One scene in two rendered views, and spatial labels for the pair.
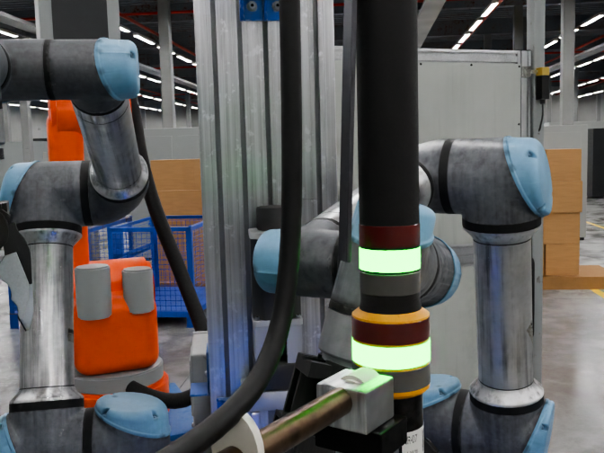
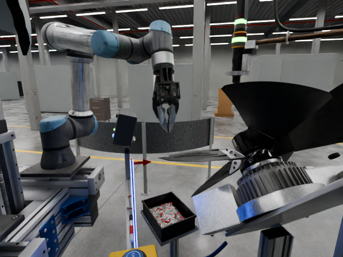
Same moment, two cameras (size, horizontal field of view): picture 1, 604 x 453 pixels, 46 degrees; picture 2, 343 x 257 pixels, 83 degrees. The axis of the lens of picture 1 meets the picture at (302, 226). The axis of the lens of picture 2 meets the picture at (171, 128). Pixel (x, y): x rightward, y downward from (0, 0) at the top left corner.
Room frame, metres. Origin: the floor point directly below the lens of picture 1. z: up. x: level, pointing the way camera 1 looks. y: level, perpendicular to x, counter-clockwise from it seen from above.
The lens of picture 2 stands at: (0.53, 0.62, 1.43)
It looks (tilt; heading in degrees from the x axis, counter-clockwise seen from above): 13 degrees down; 276
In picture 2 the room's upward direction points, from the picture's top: straight up
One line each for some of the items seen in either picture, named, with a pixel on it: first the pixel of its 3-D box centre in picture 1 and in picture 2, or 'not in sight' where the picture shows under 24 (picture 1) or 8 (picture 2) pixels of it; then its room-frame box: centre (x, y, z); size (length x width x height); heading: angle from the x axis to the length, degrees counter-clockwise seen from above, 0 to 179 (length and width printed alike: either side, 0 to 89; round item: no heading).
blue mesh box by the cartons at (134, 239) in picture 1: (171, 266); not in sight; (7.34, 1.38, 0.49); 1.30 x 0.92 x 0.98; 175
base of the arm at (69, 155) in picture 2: not in sight; (57, 153); (1.19, -0.21, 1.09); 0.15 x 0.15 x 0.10
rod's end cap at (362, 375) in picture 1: (359, 389); not in sight; (0.36, -0.03, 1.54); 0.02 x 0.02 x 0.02; 55
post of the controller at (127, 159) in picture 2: not in sight; (127, 163); (0.91, -0.42, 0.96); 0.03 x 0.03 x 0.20; 20
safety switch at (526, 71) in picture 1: (535, 99); not in sight; (2.57, -0.85, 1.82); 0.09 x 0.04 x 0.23; 110
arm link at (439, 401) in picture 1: (430, 416); (55, 130); (1.18, -0.21, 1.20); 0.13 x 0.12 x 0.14; 63
